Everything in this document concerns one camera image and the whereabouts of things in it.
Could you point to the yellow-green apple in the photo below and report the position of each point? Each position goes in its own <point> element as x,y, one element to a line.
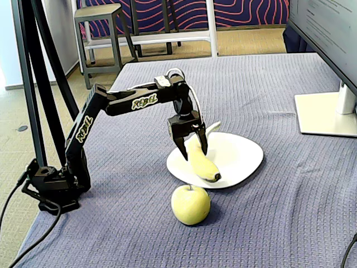
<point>191,206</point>

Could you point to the navy pink wavy-patterned panel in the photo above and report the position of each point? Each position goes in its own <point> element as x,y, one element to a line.
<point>245,14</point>

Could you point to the silver monitor stand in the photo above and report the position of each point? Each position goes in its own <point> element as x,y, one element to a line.
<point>315,114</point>

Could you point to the grey metal stool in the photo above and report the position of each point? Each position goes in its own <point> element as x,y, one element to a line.
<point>97,11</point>

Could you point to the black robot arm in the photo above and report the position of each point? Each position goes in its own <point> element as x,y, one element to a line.
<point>122,103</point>

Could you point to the white table frame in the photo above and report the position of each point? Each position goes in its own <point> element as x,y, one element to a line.
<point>212,28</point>

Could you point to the computer monitor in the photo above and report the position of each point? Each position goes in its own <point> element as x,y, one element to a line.
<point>329,28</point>

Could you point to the black tripod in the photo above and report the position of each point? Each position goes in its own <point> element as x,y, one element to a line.
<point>29,69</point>

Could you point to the white rounded plate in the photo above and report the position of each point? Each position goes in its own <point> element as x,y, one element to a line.
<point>237,159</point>

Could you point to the yellow banana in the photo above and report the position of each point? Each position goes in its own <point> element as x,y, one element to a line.
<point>202,167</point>

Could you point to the blue-grey woven cloth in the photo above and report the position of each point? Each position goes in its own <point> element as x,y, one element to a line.
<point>251,223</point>

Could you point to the dark stool legs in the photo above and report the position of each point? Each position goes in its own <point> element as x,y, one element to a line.
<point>167,28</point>

